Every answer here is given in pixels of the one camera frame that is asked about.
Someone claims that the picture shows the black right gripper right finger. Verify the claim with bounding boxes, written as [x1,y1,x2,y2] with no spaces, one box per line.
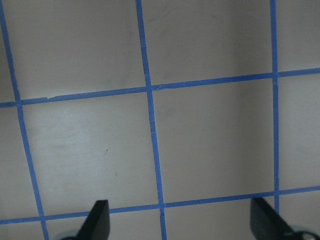
[250,197,296,240]

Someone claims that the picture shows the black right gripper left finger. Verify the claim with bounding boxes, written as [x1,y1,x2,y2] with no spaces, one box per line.
[75,200,111,240]

